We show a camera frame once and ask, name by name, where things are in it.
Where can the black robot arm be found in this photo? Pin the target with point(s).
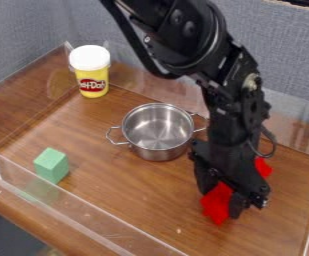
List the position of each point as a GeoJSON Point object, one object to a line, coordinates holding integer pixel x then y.
{"type": "Point", "coordinates": [181, 40]}

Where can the stainless steel pot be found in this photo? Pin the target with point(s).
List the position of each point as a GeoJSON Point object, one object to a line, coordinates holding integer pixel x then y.
{"type": "Point", "coordinates": [157, 130]}

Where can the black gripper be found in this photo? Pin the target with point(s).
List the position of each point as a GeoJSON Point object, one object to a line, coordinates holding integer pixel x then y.
{"type": "Point", "coordinates": [229, 164]}

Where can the clear acrylic barrier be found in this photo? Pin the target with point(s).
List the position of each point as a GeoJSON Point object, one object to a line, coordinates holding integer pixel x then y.
{"type": "Point", "coordinates": [121, 206]}

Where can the red plastic bar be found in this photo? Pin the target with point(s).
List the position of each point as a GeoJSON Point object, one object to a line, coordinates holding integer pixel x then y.
{"type": "Point", "coordinates": [216, 200]}

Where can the green foam block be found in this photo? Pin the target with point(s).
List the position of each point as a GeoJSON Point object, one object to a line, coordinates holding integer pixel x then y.
{"type": "Point", "coordinates": [52, 165]}

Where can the yellow Play-Doh can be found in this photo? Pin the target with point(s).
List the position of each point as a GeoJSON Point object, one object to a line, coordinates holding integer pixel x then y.
{"type": "Point", "coordinates": [90, 61]}

